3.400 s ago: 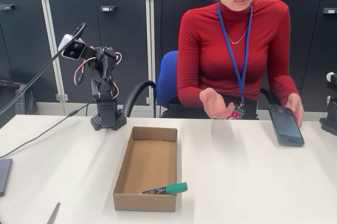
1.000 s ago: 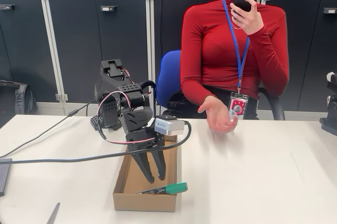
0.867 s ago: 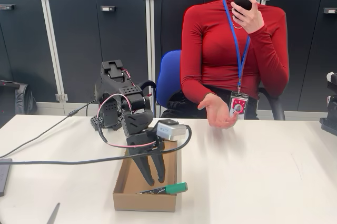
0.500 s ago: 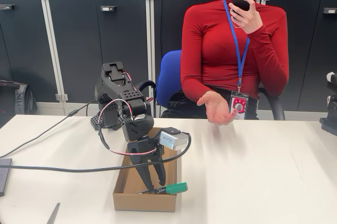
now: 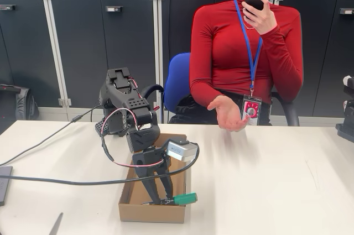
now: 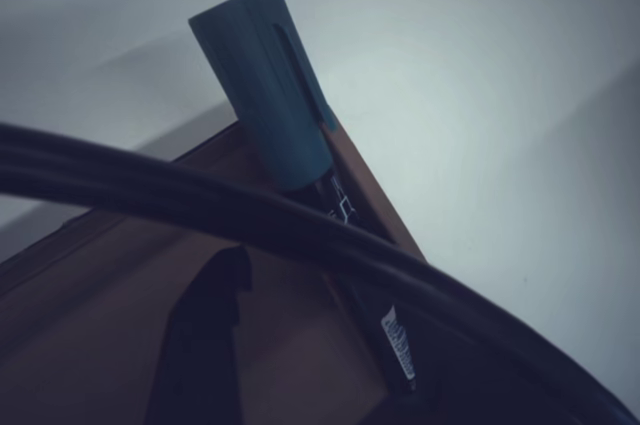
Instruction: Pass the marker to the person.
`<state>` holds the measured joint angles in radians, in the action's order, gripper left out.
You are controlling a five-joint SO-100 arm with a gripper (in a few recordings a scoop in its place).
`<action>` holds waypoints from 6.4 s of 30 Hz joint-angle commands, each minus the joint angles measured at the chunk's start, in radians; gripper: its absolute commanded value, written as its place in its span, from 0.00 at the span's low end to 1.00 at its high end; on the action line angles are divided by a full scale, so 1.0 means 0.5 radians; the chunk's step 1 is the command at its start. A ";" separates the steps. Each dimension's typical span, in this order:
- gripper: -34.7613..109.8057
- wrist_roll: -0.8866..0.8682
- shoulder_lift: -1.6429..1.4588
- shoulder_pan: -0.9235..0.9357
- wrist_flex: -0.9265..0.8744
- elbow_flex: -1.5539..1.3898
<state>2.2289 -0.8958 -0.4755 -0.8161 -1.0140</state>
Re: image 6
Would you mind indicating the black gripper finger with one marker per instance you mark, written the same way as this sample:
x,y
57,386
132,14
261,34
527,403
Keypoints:
x,y
200,345

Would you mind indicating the green capped black marker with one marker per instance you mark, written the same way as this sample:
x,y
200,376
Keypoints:
x,y
270,95

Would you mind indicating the brown cardboard box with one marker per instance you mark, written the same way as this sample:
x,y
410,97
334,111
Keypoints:
x,y
100,295

